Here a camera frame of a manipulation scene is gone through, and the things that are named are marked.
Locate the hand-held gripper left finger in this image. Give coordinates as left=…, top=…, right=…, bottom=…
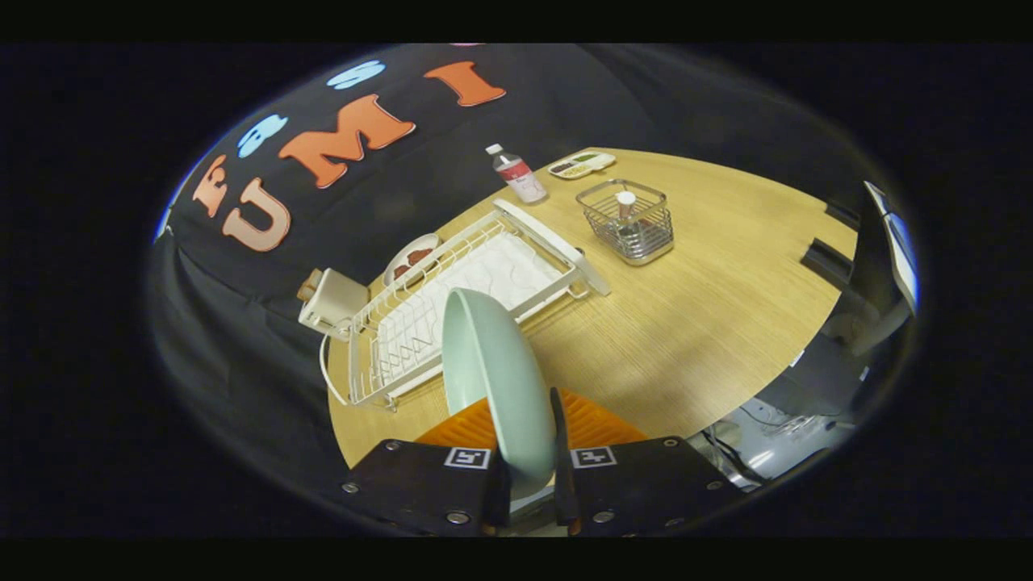
left=339, top=398, right=512, bottom=537

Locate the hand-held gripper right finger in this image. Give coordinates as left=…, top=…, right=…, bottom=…
left=550, top=387, right=734, bottom=537

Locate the light green plate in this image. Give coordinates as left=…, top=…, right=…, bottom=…
left=441, top=287, right=558, bottom=501

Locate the white wire dish rack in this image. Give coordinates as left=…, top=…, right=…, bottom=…
left=320, top=199, right=612, bottom=412

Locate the metal wire basket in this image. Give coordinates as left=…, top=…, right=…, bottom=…
left=575, top=178, right=675, bottom=267

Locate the white and pink spoon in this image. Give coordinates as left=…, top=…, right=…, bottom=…
left=615, top=190, right=640, bottom=239

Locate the beige plate with meat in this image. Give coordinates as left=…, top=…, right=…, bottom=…
left=383, top=233, right=443, bottom=287

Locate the white divided snack dish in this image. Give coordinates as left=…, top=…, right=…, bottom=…
left=548, top=151, right=617, bottom=180

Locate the white toaster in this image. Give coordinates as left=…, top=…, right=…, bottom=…
left=297, top=267, right=370, bottom=340

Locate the clear bottle with red label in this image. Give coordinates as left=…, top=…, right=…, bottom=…
left=485, top=144, right=549, bottom=204

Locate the black bar-shaped object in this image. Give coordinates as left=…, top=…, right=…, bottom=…
left=801, top=239, right=855, bottom=290

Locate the black cable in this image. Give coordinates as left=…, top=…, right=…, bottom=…
left=702, top=424, right=763, bottom=489

